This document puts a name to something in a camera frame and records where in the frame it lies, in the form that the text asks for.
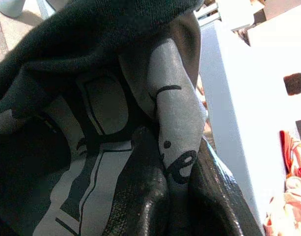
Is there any orange floral cloth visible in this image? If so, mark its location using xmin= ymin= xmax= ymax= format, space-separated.
xmin=263 ymin=130 xmax=301 ymax=236

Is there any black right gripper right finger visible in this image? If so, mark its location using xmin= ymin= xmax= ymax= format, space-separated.
xmin=189 ymin=140 xmax=264 ymax=236

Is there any white plastic basket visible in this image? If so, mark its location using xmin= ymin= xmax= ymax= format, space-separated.
xmin=198 ymin=0 xmax=301 ymax=236

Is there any black T-shirt grey print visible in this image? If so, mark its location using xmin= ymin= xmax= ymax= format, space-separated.
xmin=0 ymin=0 xmax=210 ymax=236

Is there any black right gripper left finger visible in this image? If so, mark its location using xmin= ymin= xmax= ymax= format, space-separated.
xmin=103 ymin=126 xmax=170 ymax=236

